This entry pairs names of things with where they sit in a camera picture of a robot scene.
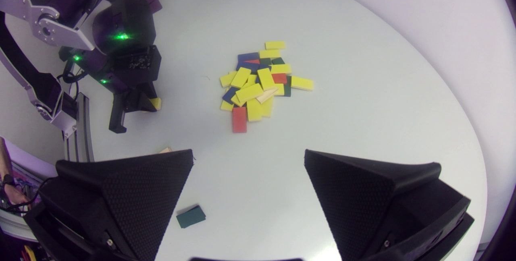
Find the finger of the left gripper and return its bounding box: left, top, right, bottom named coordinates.
left=127, top=88, right=158, bottom=113

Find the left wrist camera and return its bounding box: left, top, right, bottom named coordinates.
left=114, top=45, right=162, bottom=73

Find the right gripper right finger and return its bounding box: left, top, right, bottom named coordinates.
left=304, top=149, right=471, bottom=261

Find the person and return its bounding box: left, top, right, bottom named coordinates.
left=0, top=137, right=29, bottom=206

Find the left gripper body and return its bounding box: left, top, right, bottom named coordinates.
left=92, top=68, right=162, bottom=134

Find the pile of wooden blocks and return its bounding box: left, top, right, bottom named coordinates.
left=231, top=59, right=287, bottom=108

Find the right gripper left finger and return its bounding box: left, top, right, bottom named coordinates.
left=40, top=149, right=194, bottom=261

